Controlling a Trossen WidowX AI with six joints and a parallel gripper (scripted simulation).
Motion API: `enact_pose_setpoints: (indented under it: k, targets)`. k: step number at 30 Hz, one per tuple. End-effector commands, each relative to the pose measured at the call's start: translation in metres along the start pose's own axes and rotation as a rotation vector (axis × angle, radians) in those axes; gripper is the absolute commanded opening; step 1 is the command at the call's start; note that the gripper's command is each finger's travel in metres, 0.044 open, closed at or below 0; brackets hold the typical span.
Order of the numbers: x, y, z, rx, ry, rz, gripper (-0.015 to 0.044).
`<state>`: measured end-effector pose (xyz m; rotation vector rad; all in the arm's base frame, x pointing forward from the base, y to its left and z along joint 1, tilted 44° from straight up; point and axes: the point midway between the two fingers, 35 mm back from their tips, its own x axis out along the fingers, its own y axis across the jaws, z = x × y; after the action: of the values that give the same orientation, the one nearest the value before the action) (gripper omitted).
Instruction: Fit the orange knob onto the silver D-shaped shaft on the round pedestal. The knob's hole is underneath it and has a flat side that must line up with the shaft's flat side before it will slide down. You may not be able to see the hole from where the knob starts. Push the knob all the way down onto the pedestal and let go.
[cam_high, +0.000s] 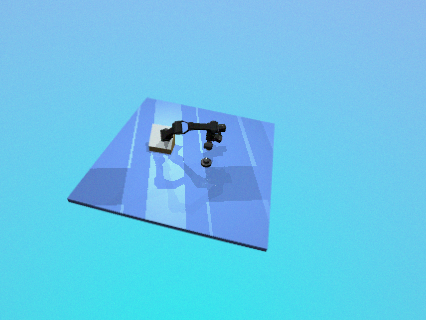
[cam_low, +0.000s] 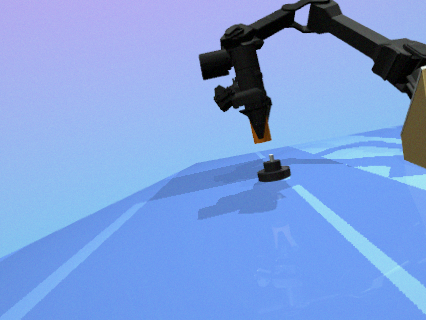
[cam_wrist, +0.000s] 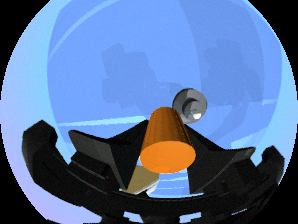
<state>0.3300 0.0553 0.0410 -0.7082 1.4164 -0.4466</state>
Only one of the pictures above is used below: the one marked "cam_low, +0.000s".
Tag grey round pedestal with silver shaft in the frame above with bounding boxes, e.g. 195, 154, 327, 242
257, 154, 291, 182

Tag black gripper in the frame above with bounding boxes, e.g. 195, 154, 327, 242
232, 66, 272, 139

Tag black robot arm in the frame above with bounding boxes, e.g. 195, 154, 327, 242
198, 0, 426, 112

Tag orange knob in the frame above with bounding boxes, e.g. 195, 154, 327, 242
250, 117, 272, 144

